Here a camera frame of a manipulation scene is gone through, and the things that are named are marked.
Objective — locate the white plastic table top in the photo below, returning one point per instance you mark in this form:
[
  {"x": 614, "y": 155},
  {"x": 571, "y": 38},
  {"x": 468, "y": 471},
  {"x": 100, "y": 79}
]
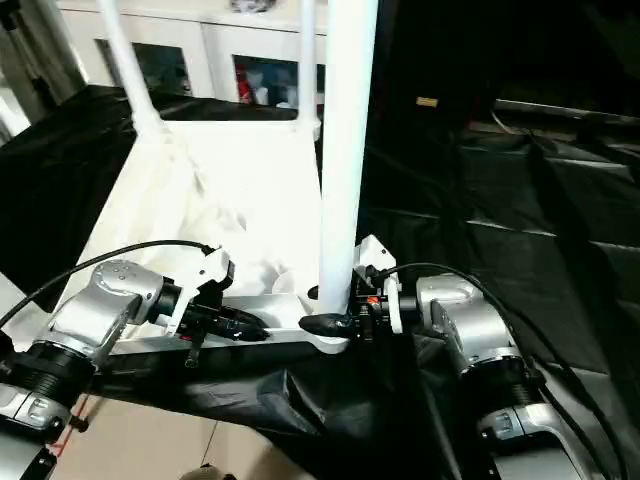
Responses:
[{"x": 225, "y": 165}]

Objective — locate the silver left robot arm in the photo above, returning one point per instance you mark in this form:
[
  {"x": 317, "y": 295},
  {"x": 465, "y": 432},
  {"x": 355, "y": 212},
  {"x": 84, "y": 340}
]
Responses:
[{"x": 105, "y": 300}]

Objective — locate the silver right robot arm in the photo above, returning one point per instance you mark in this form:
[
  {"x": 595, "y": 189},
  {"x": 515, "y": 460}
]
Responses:
[{"x": 475, "y": 325}]

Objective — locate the dark brown rounded object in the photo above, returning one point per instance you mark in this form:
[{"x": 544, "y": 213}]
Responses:
[{"x": 207, "y": 472}]

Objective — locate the black glossy mat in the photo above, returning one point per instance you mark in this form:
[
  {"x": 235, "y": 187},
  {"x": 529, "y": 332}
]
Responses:
[{"x": 500, "y": 225}]

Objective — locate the small yellow label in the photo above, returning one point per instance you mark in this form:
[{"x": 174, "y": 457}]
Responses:
[{"x": 427, "y": 101}]

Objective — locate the red package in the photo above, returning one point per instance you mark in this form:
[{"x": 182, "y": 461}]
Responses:
[{"x": 245, "y": 85}]

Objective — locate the black flat monitor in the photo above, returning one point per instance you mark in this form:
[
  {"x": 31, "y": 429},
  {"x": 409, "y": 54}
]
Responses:
[{"x": 560, "y": 110}]

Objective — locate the white glass door cabinet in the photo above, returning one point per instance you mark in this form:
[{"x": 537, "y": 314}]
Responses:
[{"x": 200, "y": 27}]

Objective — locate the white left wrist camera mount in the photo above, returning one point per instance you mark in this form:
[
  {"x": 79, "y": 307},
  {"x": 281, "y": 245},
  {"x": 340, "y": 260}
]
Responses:
[{"x": 205, "y": 270}]

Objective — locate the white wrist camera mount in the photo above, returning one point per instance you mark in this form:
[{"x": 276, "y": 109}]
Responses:
[
  {"x": 205, "y": 270},
  {"x": 375, "y": 255}
]

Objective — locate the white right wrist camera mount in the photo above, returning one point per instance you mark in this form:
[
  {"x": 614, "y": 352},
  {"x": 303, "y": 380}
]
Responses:
[{"x": 375, "y": 255}]

